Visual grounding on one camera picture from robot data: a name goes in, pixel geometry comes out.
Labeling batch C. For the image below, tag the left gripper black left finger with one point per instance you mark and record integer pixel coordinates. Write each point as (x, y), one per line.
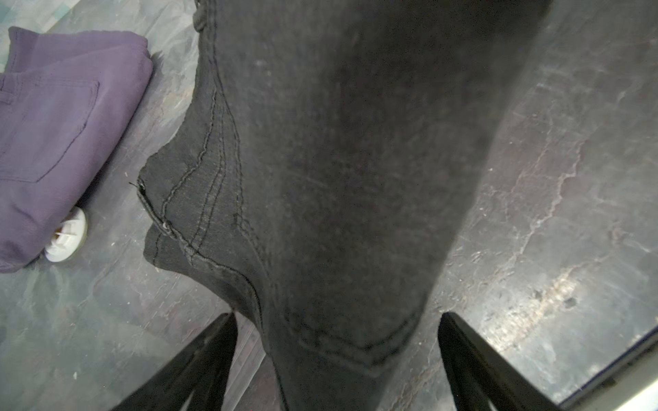
(196, 378)

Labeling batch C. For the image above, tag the purple folded garment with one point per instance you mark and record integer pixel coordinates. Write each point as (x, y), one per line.
(66, 101)

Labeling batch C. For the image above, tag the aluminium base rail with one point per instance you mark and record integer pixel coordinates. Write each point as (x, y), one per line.
(629, 383)

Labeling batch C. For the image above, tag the white round bag valve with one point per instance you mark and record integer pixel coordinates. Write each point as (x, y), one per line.
(68, 238)

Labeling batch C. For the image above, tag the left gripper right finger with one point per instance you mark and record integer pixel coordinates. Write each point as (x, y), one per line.
(479, 377)

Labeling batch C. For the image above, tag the dark grey denim trousers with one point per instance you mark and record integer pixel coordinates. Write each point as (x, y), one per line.
(325, 165)

